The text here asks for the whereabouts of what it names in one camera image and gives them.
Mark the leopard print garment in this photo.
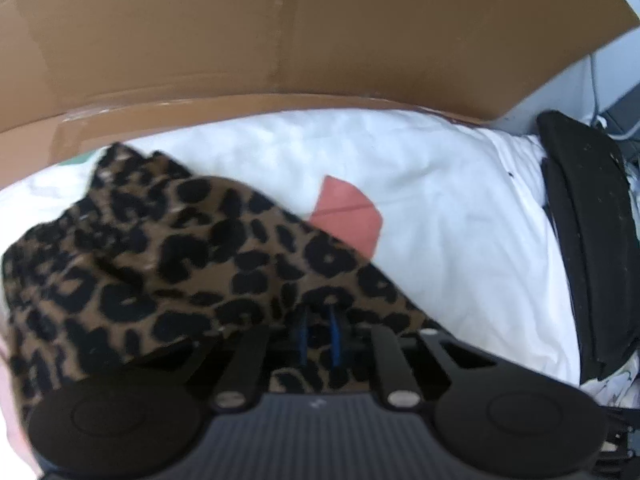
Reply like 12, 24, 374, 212
0, 142, 441, 411

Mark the cream printed blanket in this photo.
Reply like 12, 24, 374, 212
0, 107, 588, 391

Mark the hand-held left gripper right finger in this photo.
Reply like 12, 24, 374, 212
327, 305, 501, 410

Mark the black folded garment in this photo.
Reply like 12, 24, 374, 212
536, 110, 640, 381

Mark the flattened cardboard sheet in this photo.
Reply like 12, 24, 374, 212
0, 0, 640, 181

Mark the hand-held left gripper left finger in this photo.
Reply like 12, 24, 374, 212
182, 305, 308, 411

